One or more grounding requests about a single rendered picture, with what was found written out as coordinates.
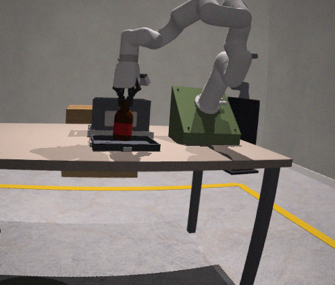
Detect brown glass bottle with red label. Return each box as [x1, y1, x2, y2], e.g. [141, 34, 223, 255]
[113, 100, 133, 141]

